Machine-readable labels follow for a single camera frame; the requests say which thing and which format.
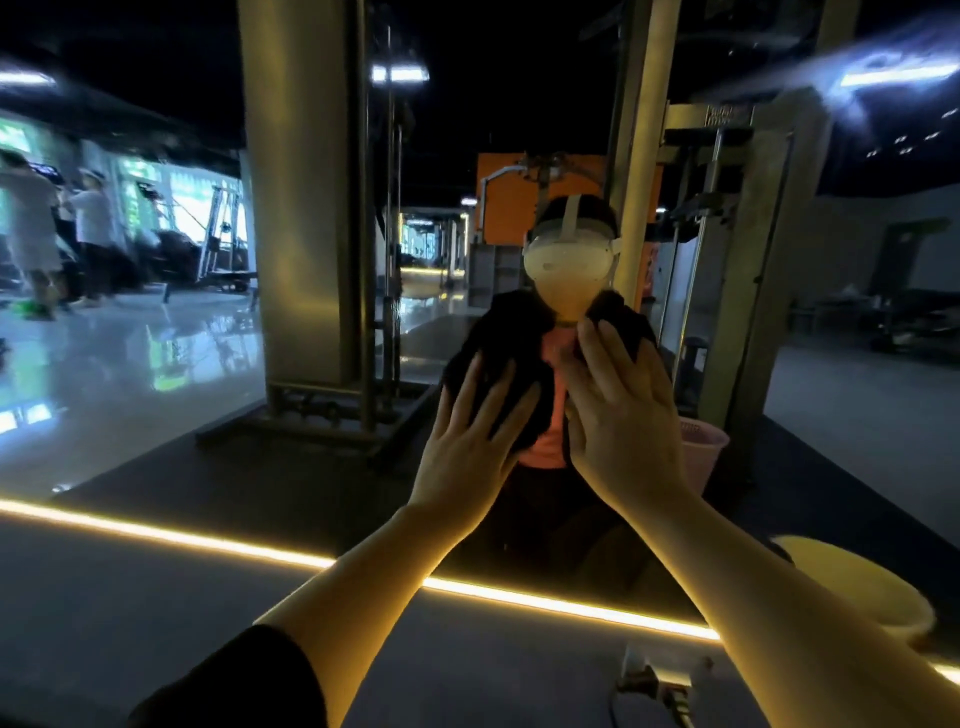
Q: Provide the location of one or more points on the small wall plug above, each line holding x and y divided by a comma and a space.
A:
668, 675

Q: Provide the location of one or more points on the person's left hand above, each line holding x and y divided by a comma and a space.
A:
468, 458

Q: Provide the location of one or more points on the person's right hand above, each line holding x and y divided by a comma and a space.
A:
623, 428

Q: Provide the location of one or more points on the white plastic basin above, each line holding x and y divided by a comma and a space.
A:
863, 578

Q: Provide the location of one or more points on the large wall mirror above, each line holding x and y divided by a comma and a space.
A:
135, 390

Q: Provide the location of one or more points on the person's left forearm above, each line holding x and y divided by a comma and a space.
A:
368, 615

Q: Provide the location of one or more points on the person's right forearm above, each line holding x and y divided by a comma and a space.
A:
810, 630

